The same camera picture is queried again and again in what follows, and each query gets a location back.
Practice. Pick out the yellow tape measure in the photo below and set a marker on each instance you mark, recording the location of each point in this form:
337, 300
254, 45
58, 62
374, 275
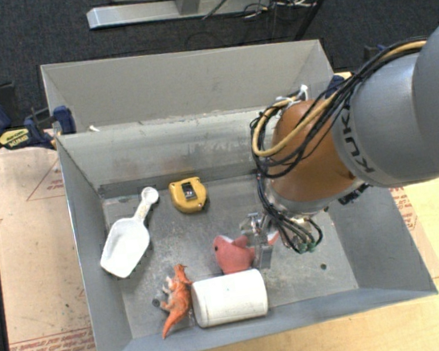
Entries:
188, 195

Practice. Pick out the brown cardboard board red print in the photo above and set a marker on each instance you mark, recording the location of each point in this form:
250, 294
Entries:
36, 257

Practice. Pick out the white plastic jar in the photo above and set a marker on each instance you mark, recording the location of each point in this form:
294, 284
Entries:
229, 298

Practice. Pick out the pink plush toy fish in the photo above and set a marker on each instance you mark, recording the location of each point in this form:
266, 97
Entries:
232, 254

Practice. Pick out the grey metal bin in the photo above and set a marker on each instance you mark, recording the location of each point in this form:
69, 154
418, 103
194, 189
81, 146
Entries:
209, 220

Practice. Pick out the white plastic scoop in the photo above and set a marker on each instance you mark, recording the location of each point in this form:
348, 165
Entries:
127, 240

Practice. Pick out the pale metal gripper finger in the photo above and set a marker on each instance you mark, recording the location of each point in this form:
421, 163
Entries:
251, 223
264, 254

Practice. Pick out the orange toy dinosaur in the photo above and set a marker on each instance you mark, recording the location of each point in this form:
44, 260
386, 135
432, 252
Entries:
177, 300

